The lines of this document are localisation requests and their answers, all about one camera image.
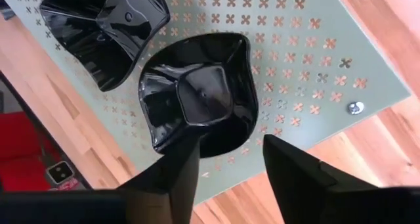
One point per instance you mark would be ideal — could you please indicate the black leaf shaped plate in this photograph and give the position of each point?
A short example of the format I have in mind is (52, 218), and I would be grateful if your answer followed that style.
(203, 92)

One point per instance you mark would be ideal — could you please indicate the black wavy square plate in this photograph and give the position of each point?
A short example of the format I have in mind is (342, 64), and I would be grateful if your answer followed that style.
(98, 36)

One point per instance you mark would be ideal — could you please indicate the red object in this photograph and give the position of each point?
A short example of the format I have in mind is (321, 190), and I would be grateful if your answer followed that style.
(19, 145)

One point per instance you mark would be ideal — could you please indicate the green perforated metal stand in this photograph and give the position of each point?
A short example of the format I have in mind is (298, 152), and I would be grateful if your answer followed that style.
(377, 89)

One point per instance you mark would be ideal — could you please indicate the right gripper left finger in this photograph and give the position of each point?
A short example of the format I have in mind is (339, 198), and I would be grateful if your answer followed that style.
(98, 207)

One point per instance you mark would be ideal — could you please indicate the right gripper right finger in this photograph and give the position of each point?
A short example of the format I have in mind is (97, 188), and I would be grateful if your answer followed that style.
(328, 201)

